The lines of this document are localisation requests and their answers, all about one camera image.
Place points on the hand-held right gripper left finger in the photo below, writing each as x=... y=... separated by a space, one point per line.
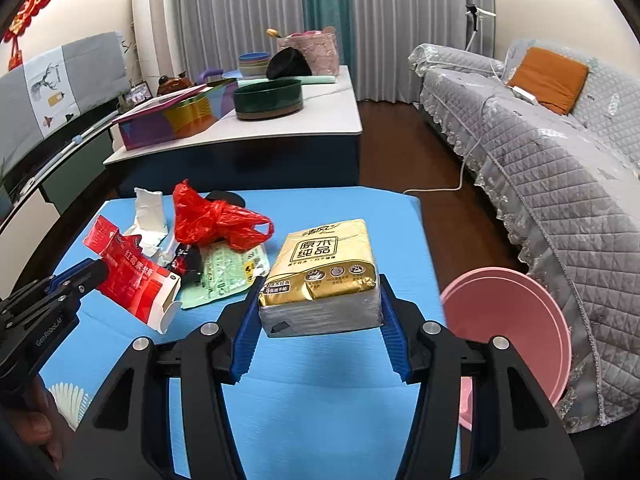
x=244 y=335

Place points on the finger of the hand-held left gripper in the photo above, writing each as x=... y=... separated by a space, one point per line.
x=82 y=290
x=65 y=275

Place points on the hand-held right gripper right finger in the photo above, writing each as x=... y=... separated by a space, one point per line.
x=393 y=332

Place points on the red carton box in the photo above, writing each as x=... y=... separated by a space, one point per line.
x=135 y=280

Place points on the green printed packet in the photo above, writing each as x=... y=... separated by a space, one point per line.
x=220 y=275

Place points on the gold tissue pack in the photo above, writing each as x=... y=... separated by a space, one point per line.
x=320 y=270

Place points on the white torn carton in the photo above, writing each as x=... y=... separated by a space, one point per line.
x=150 y=210

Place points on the pink plastic bin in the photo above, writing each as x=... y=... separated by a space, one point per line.
x=500 y=320

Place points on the red plastic bag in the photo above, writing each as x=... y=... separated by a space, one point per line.
x=210 y=220

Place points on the person's left hand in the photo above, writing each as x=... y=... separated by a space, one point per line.
x=42 y=425

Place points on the small black wrapper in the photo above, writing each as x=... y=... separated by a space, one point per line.
x=187 y=260

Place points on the dark television stand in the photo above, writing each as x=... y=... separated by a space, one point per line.
x=65 y=175

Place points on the blue table cover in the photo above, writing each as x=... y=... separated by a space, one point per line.
x=325 y=410

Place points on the white pole with blue joint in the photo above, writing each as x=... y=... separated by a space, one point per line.
x=77 y=138

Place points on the colourful tin box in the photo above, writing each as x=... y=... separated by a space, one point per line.
x=170 y=127

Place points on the pink box lid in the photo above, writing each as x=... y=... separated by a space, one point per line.
x=160 y=104

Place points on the television with grey cover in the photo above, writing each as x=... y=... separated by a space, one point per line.
x=75 y=75

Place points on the white top coffee table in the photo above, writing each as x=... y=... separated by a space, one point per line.
x=300 y=125

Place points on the brown teapot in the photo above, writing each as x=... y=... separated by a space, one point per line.
x=172 y=85

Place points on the sofa with grey quilted cover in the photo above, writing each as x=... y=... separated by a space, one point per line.
x=550 y=170

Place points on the dry branch decoration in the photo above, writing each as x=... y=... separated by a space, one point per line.
x=129 y=55

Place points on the dark green round basin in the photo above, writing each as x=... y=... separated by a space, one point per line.
x=270 y=100

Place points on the light green rolled mat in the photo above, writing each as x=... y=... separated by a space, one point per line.
x=320 y=79

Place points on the white standing air conditioner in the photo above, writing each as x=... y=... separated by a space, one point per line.
x=157 y=25

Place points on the stack of colourful bowls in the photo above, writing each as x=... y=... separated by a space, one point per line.
x=254 y=64

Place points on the white power strip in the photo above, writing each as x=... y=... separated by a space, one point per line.
x=525 y=94

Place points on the black bowl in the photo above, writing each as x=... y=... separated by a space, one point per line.
x=287 y=65

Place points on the pink lace basket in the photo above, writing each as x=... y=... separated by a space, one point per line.
x=320 y=52

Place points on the small orange cushion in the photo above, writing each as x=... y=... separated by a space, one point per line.
x=550 y=80

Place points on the grey curtain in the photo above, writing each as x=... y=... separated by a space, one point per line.
x=410 y=10
x=235 y=5

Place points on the teal curtain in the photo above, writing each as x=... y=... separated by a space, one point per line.
x=325 y=0

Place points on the photo frame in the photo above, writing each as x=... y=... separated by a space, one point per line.
x=137 y=93

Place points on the red knot wall ornament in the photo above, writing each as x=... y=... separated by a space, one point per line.
x=27 y=15

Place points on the white stand with camera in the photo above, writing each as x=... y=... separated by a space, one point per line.
x=474 y=25

